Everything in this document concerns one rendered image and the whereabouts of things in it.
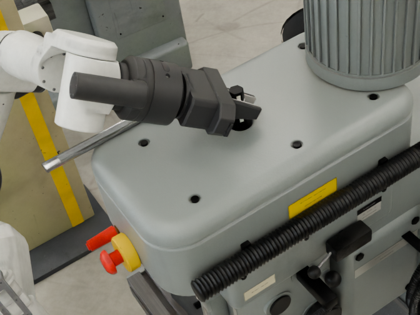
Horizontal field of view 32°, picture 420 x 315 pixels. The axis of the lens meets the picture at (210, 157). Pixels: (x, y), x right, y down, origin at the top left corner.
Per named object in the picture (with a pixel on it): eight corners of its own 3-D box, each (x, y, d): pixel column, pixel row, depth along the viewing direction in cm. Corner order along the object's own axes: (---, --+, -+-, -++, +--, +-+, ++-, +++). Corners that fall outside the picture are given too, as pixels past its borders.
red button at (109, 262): (112, 282, 111) (105, 265, 108) (100, 265, 113) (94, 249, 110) (130, 270, 112) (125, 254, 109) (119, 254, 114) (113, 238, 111)
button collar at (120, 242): (133, 279, 112) (125, 255, 107) (115, 255, 115) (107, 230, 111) (144, 273, 112) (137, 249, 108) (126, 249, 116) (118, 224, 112)
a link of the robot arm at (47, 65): (115, 112, 97) (67, 90, 107) (128, 46, 96) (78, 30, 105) (72, 109, 93) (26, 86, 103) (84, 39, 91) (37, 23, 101)
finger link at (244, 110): (253, 119, 109) (216, 114, 106) (262, 102, 107) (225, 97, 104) (257, 126, 108) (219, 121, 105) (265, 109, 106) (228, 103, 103)
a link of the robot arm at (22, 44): (89, 44, 107) (31, 24, 121) (23, 39, 101) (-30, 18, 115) (80, 114, 110) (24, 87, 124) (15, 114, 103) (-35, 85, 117)
